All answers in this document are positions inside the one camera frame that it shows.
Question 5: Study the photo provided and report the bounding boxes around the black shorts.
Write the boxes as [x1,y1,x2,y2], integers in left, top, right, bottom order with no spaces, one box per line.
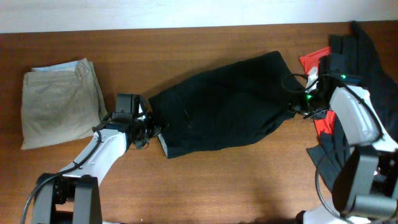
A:
[149,51,303,159]

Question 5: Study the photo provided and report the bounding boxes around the red garment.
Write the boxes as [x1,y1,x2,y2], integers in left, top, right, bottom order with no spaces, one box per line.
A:
[298,46,338,138]

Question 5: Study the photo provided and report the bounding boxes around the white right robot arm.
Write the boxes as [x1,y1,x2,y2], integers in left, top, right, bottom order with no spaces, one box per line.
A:
[294,54,397,223]

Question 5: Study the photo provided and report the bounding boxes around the black t-shirt with white print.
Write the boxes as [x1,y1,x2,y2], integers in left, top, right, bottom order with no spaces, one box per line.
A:
[307,21,397,195]

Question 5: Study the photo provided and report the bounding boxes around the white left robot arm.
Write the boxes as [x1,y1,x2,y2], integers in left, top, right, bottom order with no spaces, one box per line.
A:
[21,93,161,223]

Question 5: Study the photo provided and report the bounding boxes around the folded beige trousers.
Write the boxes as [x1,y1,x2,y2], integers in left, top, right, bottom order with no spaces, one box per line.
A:
[21,58,108,150]

